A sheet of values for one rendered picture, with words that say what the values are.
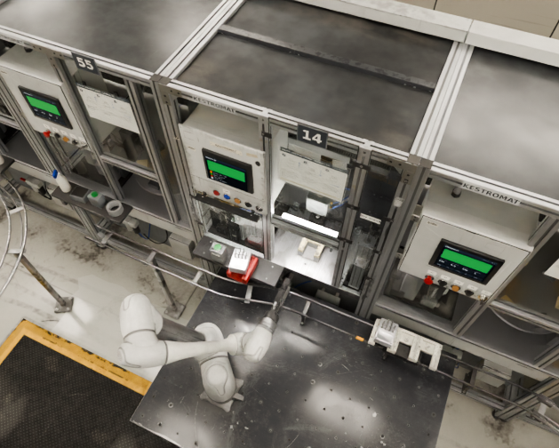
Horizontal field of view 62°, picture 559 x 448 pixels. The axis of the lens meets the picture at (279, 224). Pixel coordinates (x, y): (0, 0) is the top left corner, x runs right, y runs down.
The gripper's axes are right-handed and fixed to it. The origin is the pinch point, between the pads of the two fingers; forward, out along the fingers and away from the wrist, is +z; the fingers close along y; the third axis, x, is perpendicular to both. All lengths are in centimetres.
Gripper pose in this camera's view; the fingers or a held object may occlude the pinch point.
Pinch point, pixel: (286, 286)
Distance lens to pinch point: 239.2
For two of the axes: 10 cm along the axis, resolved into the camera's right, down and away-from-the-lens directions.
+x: -9.1, -3.4, 2.3
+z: 4.1, -7.5, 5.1
